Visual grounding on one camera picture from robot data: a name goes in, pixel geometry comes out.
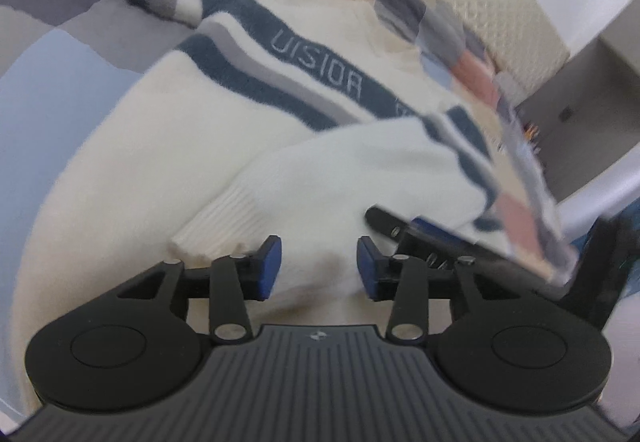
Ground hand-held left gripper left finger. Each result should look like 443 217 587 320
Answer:
117 235 283 343

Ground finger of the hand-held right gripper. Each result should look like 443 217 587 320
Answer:
364 205 476 254

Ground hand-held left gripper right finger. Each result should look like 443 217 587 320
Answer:
356 236 506 342

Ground cream sweater with dark stripes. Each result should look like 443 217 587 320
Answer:
0 0 506 423

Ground grey built-in cabinet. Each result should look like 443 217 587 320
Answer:
515 30 640 243

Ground cluster of cosmetic bottles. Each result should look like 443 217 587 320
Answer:
521 122 542 154

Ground checked pillow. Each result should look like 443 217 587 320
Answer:
372 0 502 90

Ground checked patchwork quilt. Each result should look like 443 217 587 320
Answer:
0 0 582 284

